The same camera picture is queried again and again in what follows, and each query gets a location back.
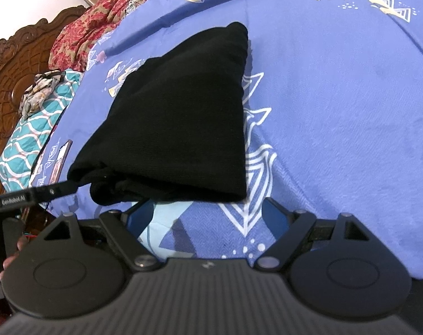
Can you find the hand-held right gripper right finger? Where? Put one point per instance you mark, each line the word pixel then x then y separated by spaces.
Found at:
pixel 274 216

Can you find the crumpled patterned cloth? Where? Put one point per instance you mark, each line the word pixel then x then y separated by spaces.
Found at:
pixel 40 90

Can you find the person's left hand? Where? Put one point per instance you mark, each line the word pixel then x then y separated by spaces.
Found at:
pixel 9 262

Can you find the black pants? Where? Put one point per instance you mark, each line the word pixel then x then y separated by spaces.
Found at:
pixel 176 122

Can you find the carved wooden headboard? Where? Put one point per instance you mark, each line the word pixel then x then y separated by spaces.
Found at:
pixel 9 69

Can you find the teal patterned pillow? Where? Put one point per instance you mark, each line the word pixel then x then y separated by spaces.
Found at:
pixel 33 136

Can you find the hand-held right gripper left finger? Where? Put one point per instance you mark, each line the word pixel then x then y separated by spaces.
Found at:
pixel 141 216

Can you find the blue printed bed sheet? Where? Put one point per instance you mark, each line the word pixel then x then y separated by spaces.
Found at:
pixel 337 111

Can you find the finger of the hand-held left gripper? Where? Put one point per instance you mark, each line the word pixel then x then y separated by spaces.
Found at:
pixel 56 190

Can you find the red floral cloth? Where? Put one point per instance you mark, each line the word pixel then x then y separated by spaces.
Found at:
pixel 82 31

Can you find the smartphone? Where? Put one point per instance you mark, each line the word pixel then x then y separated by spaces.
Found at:
pixel 59 162

